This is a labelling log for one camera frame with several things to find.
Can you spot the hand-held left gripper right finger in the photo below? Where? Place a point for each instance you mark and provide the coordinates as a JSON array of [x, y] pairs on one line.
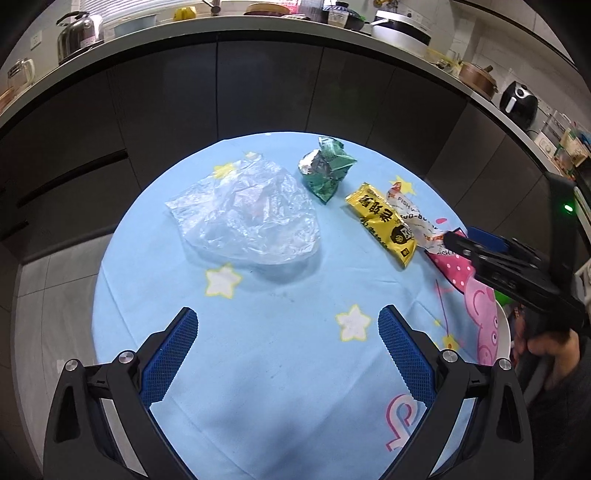
[[406, 360]]

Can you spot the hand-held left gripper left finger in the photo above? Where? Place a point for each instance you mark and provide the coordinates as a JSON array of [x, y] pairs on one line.
[[171, 360]]

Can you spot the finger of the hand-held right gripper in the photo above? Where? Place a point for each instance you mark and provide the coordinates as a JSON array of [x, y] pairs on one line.
[[461, 247], [485, 237]]

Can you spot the white orange food wrapper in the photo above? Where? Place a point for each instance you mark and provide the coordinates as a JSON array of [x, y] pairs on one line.
[[415, 217]]

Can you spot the person's right forearm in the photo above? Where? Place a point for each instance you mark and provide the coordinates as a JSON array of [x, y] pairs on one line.
[[563, 424]]

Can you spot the person's right hand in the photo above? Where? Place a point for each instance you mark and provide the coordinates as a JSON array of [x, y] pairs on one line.
[[554, 355]]

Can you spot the yellow snack packet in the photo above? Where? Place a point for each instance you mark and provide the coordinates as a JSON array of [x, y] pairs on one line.
[[378, 217]]

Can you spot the blue cartoon tablecloth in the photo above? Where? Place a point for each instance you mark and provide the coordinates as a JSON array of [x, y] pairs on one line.
[[277, 314]]

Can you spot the colourful carton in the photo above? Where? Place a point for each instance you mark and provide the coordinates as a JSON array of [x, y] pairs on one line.
[[575, 147]]

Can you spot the black air fryer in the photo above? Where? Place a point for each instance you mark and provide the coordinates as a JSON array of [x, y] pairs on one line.
[[519, 101]]

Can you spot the green foil wrapper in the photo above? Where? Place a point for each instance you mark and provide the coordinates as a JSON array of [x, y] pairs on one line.
[[330, 170]]

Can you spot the brown wooden pot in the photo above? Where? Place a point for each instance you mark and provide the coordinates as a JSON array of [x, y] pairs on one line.
[[478, 81]]

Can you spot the clear plastic bag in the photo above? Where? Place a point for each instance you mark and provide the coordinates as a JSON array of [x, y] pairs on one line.
[[249, 207]]

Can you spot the clear glass cups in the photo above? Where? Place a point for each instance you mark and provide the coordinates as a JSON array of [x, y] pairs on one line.
[[443, 62]]

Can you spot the white rice cooker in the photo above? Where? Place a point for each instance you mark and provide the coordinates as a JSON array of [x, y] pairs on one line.
[[399, 37]]

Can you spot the dark lidded pot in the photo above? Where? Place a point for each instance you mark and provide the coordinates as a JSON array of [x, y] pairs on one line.
[[355, 21]]

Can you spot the dark kitchen cabinets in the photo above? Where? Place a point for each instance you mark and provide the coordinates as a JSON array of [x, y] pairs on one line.
[[258, 87]]

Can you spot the grey kitchen countertop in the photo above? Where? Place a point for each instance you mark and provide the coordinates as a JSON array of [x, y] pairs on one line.
[[258, 27]]

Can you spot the round brown tray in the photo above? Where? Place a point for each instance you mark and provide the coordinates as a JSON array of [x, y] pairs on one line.
[[263, 8]]

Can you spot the glass jug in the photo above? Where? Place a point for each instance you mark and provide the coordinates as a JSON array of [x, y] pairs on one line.
[[21, 74]]

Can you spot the steel kettle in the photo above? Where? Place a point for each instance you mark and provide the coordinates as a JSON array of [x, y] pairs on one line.
[[81, 39]]

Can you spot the steel kitchen faucet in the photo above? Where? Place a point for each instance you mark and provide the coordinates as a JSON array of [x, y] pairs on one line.
[[213, 7]]

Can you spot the yellow object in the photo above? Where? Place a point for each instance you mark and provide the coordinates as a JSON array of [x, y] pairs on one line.
[[184, 14]]

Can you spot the white wall socket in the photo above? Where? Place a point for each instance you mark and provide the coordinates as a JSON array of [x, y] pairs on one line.
[[36, 42]]

